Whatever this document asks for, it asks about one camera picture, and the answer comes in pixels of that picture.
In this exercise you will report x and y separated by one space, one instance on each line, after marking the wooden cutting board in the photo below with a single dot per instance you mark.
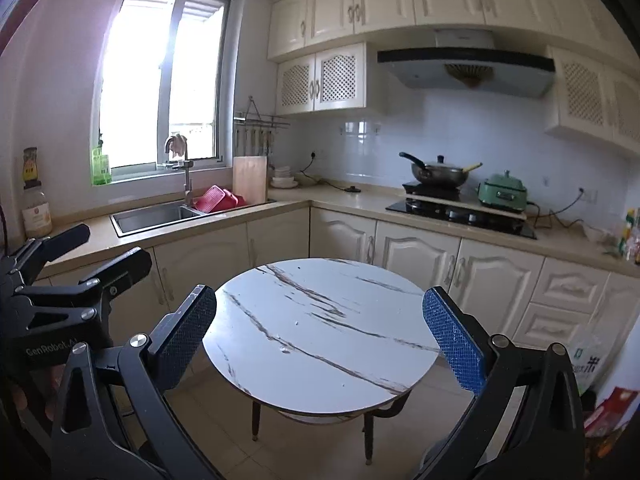
250 180

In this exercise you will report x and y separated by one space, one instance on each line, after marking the sliding glass window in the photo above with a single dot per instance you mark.
140 85

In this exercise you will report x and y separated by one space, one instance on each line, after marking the stack of white bowls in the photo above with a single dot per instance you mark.
284 177

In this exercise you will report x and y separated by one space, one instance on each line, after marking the round marble table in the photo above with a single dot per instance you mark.
320 340

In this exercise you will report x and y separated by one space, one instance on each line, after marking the white wall outlet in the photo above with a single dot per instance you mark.
590 195
314 153

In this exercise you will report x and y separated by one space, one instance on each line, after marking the person's left hand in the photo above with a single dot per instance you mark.
20 397

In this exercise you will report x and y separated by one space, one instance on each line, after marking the steel kitchen faucet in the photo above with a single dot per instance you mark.
187 185

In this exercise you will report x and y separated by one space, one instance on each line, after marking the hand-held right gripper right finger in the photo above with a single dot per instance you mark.
452 340

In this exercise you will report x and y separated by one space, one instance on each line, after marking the black range hood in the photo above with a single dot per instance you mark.
470 72

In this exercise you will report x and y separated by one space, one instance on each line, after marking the beige kitchen countertop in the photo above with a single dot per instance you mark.
330 197

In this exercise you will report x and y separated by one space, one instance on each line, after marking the wall utensil rack with knives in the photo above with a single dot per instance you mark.
255 122

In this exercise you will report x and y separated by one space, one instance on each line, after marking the black glass gas hob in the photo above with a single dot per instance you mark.
495 227

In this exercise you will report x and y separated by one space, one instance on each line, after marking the wide lattice door wall cabinet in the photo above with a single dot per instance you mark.
580 95

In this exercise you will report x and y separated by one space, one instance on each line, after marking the green dish soap bottle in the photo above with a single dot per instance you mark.
100 167

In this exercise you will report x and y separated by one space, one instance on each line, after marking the green electric cooking pot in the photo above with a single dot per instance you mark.
502 192

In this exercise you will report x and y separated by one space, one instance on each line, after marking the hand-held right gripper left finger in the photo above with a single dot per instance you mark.
187 340

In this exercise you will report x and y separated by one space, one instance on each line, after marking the clear jar with white label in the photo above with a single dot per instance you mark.
36 215

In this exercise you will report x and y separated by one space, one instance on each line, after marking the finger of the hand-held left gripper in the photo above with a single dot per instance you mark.
55 245
125 267

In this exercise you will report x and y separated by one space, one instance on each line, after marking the cream lower kitchen cabinets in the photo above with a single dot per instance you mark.
415 260

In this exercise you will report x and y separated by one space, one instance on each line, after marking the yellow label sauce bottle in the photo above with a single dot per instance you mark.
30 167

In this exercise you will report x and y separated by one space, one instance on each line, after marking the stainless steel sink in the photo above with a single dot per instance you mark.
150 217

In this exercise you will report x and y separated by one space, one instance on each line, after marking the black induction cooker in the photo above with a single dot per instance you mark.
432 191

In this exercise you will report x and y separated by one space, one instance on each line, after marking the pink cloth on faucet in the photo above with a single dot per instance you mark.
178 146

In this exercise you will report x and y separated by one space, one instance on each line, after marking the white rice bag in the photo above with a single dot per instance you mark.
587 360

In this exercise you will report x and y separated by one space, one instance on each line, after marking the narrow lattice door wall cabinet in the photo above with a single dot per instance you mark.
340 80

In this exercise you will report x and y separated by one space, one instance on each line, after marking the cream upper wall cabinets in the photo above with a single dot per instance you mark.
380 0

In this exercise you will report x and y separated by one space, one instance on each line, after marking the red plastic dish basket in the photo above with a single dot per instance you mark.
217 200

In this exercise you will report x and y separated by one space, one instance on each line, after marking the steel wok with lid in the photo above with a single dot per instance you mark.
440 174

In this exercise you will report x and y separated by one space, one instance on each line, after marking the red box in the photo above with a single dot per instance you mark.
612 410

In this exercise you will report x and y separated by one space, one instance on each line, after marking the cluster of condiment bottles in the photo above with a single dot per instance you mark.
631 240

